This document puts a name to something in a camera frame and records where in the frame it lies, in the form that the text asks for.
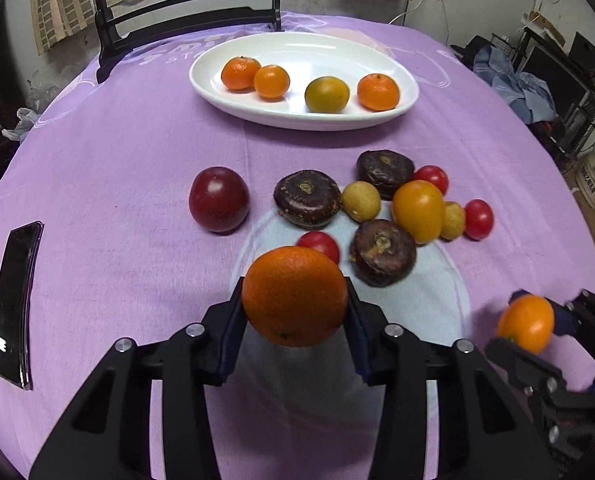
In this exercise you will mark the large yellow-orange kumquat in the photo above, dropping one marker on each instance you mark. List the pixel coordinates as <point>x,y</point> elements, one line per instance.
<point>418,211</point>

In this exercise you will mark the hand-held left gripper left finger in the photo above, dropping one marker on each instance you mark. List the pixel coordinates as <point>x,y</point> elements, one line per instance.
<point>229,332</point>

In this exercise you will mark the dark brown water chestnut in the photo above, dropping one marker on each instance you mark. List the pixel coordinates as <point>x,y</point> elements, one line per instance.
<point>385,172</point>
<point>383,252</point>
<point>307,204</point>

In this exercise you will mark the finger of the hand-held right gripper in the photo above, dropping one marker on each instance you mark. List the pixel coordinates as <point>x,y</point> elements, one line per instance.
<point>520,360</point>
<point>585,320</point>

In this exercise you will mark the greenish yellow mandarin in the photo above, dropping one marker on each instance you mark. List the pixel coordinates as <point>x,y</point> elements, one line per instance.
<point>327,94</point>

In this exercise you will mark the white oval plate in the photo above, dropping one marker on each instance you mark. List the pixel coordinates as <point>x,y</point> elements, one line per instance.
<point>287,105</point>

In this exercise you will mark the small oval orange kumquat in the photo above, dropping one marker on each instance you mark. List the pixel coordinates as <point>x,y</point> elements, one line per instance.
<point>525,324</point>

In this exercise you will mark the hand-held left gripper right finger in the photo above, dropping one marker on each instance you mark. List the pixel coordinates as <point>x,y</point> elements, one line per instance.
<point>360,335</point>

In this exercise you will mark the black smartphone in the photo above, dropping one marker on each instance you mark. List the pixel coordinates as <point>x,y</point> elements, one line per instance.
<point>17,305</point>

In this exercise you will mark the black equipment rack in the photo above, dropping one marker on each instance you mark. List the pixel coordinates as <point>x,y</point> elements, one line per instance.
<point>570,85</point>

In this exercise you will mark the dark red plum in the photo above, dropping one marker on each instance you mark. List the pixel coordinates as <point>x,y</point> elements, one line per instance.
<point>219,200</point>

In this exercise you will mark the small yellow longan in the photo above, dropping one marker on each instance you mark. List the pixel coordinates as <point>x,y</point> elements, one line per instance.
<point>361,201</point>
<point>453,221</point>

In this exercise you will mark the red cherry tomato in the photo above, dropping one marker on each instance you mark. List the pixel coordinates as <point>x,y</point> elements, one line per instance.
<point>432,178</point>
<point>479,219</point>
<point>320,245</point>

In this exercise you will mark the blue crumpled clothes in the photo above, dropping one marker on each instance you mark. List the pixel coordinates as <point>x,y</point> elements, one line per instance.
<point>520,85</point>

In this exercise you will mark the white plastic bag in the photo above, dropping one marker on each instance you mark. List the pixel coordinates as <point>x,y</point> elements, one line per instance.
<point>22,122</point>

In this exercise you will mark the purple tablecloth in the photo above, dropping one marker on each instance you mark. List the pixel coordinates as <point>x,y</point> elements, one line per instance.
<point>127,270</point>

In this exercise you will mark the large orange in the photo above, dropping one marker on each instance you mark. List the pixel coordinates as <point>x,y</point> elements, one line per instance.
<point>295,296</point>

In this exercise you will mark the small orange mandarin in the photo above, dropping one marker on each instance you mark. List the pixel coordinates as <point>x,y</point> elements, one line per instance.
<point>272,81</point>
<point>378,92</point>
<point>240,72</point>

